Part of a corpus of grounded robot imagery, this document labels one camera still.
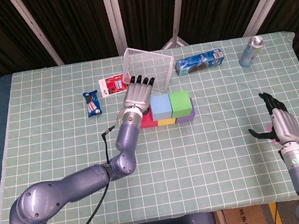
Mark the purple foam cube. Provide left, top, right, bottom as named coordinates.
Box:
left=172, top=97, right=197, bottom=124

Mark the white wire mesh basket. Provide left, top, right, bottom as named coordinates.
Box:
left=117, top=40, right=180, bottom=99

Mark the yellow upright bar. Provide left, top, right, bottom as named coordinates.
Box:
left=269, top=202, right=281, bottom=224

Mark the tall light blue drink can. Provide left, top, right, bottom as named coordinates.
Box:
left=234, top=35, right=268, bottom=69

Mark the light blue foam cube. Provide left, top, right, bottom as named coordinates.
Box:
left=149, top=93, right=174, bottom=121

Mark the pink foam cube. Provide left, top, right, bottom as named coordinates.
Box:
left=265, top=124, right=279, bottom=146

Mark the crimson red foam cube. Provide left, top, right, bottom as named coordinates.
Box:
left=138, top=110, right=160, bottom=130

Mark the yellow foam cube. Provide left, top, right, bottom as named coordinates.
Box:
left=156, top=116, right=177, bottom=127

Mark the brown cardboard box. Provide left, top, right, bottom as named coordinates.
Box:
left=221, top=201, right=274, bottom=224

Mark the red printed card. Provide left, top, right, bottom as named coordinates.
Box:
left=97, top=72, right=133, bottom=99

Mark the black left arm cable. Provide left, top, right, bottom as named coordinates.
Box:
left=41, top=125, right=135, bottom=224

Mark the small blue cookie packet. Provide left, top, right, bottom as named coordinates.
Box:
left=82, top=90, right=104, bottom=119

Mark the dark pleated curtain backdrop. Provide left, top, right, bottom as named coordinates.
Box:
left=0, top=0, right=299, bottom=135

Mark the blue cookie box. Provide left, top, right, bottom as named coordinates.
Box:
left=173, top=47, right=228, bottom=78

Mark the white table leg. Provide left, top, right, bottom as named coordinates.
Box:
left=214, top=209, right=225, bottom=224

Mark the green foam cube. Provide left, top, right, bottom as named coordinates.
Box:
left=168, top=89, right=194, bottom=119

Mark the green checked tablecloth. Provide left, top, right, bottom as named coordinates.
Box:
left=0, top=24, right=299, bottom=224

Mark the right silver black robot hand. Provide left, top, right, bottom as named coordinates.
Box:
left=243, top=87, right=299, bottom=155

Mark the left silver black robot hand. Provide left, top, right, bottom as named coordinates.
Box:
left=119, top=72, right=161, bottom=119

